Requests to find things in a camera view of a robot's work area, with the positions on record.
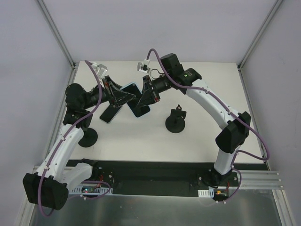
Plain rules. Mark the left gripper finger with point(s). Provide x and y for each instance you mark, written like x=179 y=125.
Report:
x=118 y=98
x=110 y=85

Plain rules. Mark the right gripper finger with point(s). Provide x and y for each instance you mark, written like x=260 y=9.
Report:
x=147 y=84
x=149 y=97

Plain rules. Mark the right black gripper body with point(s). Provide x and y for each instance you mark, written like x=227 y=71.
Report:
x=151 y=89

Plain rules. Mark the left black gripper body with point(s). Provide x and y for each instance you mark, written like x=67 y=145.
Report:
x=108 y=91

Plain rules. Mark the black phone stand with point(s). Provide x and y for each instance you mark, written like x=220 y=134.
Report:
x=175 y=122
x=89 y=139

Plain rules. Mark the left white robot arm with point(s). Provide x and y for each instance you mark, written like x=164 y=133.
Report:
x=49 y=185

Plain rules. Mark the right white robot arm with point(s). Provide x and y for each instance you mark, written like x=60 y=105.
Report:
x=234 y=125

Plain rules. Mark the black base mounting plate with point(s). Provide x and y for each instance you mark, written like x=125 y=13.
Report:
x=179 y=179

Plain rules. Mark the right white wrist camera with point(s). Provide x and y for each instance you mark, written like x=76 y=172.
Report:
x=143 y=66

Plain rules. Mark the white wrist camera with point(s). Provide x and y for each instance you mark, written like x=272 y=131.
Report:
x=143 y=66
x=100 y=70

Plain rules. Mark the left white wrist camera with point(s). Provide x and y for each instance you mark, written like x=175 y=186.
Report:
x=100 y=70

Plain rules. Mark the right aluminium frame post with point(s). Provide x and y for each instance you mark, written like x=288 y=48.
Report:
x=265 y=24

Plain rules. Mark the aluminium frame post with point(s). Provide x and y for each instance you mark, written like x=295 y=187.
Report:
x=56 y=34
x=265 y=24

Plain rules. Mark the left white cable duct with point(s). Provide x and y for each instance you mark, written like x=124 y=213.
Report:
x=91 y=190

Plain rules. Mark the white cable duct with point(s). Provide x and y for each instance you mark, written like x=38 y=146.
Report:
x=210 y=193
x=91 y=190

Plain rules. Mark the left aluminium frame post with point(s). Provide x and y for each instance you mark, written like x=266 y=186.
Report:
x=56 y=34

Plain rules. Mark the right white cable duct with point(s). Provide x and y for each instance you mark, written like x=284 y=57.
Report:
x=210 y=193

